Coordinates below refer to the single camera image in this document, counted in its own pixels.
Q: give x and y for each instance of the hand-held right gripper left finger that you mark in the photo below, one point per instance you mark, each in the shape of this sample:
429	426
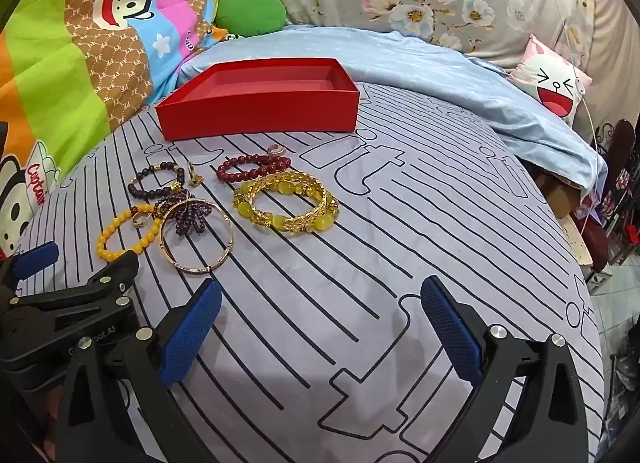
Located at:
192	328

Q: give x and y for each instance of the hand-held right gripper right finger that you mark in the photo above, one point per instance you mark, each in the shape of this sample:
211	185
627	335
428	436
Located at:
450	333

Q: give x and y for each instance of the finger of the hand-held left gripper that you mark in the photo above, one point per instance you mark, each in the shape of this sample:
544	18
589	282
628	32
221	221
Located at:
35	257
100	283

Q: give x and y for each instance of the thin gold bangle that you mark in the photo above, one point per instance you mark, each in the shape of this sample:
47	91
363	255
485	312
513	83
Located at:
200	269

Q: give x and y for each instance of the red cardboard box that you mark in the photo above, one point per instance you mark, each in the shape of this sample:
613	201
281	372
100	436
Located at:
250	115

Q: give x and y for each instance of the colourful monkey print blanket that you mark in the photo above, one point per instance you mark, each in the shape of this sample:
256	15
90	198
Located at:
75	68

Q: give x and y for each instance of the dark metal chair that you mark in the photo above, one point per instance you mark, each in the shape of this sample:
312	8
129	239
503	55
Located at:
622	143

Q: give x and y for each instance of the pink cartoon face pillow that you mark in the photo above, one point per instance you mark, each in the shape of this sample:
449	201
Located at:
550	88

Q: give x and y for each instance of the light blue blanket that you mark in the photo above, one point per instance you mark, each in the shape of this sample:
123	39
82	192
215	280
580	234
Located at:
425	68

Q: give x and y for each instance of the green pillow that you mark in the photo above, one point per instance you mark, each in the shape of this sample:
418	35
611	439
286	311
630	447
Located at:
247	13

